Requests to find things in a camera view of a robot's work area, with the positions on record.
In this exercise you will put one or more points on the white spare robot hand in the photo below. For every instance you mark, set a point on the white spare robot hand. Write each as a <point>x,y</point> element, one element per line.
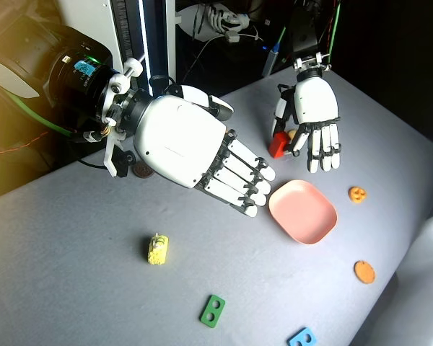
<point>198,21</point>

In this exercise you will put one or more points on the blue block with holes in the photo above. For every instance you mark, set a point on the blue block with holes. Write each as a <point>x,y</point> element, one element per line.
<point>302,339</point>

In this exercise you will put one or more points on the green two-hole block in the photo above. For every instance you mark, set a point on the green two-hole block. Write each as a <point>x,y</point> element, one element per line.
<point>213,311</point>

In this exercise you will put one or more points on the orange pretzel toy cookie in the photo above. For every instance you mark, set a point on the orange pretzel toy cookie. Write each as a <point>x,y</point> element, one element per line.
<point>357,194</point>

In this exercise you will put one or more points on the yellow toy corn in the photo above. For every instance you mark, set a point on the yellow toy corn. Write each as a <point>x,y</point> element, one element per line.
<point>158,250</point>

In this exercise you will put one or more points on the white column with black strip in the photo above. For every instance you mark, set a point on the white column with black strip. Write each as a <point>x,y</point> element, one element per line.
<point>90,18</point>

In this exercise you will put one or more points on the dark chocolate toy cookie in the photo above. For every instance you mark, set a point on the dark chocolate toy cookie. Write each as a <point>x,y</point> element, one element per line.
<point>143,171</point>

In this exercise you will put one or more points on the red cube block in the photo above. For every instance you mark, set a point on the red cube block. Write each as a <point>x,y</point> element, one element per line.
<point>278,146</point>

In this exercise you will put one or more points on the orange round toy cookie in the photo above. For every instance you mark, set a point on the orange round toy cookie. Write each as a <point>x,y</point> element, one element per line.
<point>364,272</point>

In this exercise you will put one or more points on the pink plastic bowl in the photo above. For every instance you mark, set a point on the pink plastic bowl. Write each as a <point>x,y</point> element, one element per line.
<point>303,212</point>

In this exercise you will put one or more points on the small white adapter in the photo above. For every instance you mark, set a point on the small white adapter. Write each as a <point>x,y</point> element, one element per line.
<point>232,36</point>

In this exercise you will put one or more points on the grey table cloth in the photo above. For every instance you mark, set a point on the grey table cloth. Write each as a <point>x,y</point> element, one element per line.
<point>94,288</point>

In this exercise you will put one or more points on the small tan toy cookie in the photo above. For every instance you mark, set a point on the small tan toy cookie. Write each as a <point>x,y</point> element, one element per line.
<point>292,133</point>

